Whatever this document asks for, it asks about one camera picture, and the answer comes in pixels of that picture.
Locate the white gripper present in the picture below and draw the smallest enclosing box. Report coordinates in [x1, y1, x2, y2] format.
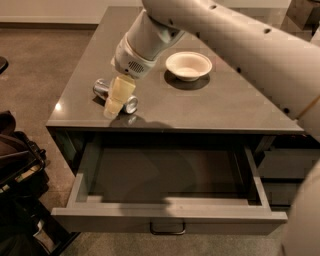
[103, 33, 157, 119]

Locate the crushed silver blue can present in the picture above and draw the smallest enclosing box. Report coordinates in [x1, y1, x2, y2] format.
[93, 78, 138, 114]

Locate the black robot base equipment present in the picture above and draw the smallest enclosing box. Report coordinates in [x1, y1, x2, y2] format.
[0, 111, 78, 256]

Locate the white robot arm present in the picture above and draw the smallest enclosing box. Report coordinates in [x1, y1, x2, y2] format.
[112, 0, 320, 141]

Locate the open grey top drawer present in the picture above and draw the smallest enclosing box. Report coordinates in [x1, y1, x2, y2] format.
[52, 133, 287, 235]

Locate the white paper bowl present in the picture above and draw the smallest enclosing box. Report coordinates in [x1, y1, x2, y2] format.
[165, 52, 212, 82]

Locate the dark round object at left edge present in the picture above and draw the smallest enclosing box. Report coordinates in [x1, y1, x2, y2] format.
[0, 56, 9, 74]

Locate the metal drawer handle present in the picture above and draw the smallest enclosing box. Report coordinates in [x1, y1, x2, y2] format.
[149, 223, 186, 236]

